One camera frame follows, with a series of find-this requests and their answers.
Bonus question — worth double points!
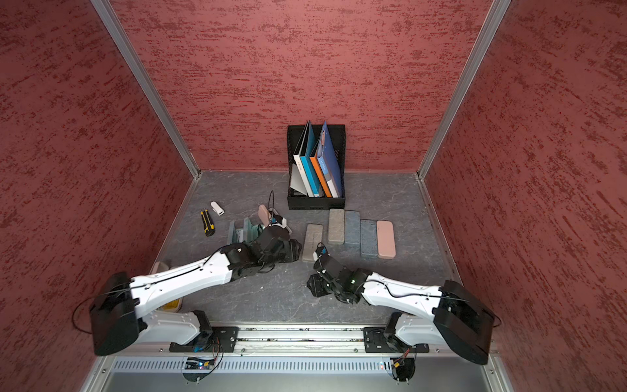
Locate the blue folder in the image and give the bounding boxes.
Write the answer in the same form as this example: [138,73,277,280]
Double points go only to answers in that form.
[318,123,342,198]

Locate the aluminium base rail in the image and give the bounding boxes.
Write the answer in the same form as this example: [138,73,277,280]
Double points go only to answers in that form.
[97,322,496,358]

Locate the aluminium right corner post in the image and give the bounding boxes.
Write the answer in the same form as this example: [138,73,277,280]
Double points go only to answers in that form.
[417,0,511,181]

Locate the teal book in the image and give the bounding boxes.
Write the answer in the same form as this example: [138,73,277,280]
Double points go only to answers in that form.
[299,121,325,198]

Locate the orange book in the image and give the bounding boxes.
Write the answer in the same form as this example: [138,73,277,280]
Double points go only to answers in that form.
[310,142,333,198]

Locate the black mesh file holder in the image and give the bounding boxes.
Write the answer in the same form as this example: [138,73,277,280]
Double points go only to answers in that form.
[287,124,346,210]

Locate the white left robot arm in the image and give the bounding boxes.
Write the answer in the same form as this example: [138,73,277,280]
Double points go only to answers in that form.
[89,225,302,356]

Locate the grey case white glasses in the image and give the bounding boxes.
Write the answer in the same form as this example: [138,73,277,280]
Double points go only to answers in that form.
[227,220,246,245]

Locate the white grey book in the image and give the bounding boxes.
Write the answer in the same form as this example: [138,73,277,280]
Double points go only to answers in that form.
[293,122,315,198]

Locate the pink case yellow glasses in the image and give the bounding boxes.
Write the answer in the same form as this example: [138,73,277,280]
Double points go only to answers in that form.
[150,261,183,313]

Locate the aluminium left corner post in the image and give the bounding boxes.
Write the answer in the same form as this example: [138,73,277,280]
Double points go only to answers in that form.
[91,0,202,181]

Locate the green case black glasses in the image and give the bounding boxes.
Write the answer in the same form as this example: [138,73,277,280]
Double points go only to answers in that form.
[243,218,265,243]

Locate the pink case dark sunglasses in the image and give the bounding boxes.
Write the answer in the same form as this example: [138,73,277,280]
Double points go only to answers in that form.
[258,204,292,235]

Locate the small white cylinder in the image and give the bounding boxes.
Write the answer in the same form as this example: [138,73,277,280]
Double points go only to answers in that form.
[210,201,225,217]

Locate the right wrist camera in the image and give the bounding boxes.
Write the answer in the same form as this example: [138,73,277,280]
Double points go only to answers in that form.
[314,243,328,261]

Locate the aluminium corner post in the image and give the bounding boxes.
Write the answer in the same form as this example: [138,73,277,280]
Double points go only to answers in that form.
[417,0,511,181]
[91,0,202,181]

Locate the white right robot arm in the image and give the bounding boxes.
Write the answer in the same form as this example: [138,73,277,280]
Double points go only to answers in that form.
[307,248,498,365]

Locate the perforated vent strip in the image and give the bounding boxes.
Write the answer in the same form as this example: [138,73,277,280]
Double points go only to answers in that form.
[113,356,392,374]

